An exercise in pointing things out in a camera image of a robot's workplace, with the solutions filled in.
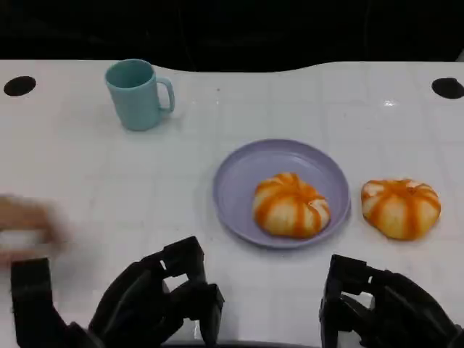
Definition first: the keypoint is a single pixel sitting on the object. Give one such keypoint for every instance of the lilac plate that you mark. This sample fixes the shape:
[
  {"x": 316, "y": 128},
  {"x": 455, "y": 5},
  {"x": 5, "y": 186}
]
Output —
[{"x": 235, "y": 188}]

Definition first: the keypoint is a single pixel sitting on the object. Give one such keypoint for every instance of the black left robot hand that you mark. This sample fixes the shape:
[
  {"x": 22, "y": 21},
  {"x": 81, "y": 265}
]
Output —
[{"x": 134, "y": 304}]

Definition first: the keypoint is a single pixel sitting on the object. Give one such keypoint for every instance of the orange white toy bread roll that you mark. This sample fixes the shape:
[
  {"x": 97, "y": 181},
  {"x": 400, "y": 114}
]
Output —
[
  {"x": 398, "y": 210},
  {"x": 290, "y": 210}
]

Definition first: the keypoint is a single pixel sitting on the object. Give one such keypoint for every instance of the person's hand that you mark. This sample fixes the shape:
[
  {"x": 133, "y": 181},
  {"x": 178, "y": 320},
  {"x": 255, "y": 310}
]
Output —
[{"x": 21, "y": 217}]

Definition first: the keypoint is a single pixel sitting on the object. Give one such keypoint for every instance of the pale green mug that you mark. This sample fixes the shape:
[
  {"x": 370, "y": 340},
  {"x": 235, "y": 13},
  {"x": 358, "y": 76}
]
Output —
[{"x": 134, "y": 105}]

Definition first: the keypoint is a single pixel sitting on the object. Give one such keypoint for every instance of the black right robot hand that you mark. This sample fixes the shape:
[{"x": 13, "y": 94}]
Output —
[{"x": 395, "y": 315}]

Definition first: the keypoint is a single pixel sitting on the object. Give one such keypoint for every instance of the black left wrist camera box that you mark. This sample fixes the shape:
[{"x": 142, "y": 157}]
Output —
[{"x": 30, "y": 297}]

